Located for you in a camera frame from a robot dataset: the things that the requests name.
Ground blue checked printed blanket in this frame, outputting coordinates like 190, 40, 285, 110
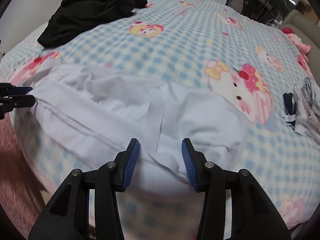
0, 0, 320, 231

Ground white shirt with navy collar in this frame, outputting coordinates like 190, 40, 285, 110
25, 64, 247, 198

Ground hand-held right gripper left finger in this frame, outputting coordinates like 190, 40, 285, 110
28, 138, 140, 240

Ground light blue folded garment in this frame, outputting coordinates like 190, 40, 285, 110
293, 99, 320, 137

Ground pink plush toy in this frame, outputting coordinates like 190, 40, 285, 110
287, 31, 312, 56

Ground black clothes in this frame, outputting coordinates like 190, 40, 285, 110
37, 0, 148, 48

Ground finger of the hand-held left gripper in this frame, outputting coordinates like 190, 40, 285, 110
0, 94, 36, 120
0, 82, 33, 98

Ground navy folded garment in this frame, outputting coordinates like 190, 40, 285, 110
282, 92, 298, 128

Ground open closet with hanging clothes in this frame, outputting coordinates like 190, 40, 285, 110
225, 0, 298, 27

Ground grey padded headboard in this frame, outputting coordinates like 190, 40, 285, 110
277, 10, 320, 63

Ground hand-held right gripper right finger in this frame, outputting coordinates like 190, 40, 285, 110
181, 138, 292, 240

